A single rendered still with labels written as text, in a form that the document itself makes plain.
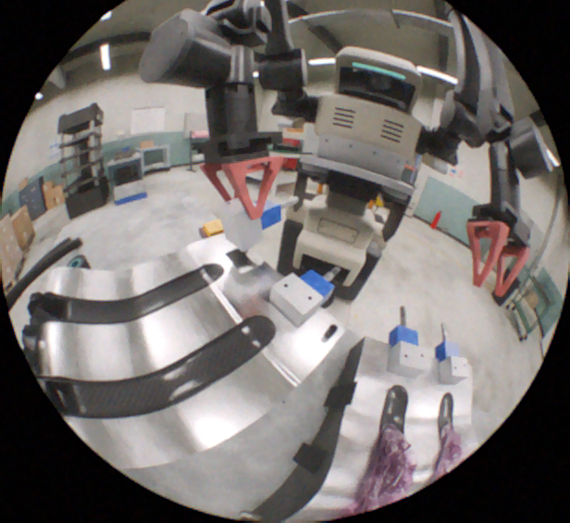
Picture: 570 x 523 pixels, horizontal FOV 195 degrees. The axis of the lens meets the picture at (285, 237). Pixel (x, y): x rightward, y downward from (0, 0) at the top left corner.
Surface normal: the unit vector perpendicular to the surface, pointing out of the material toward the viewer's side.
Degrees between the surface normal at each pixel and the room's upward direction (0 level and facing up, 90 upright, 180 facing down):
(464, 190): 90
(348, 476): 22
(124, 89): 90
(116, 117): 90
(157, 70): 93
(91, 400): 28
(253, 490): 0
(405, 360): 0
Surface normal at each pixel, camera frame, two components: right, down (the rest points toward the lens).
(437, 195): -0.66, 0.32
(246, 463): 0.15, -0.84
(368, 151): -0.38, 0.45
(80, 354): 0.46, -0.87
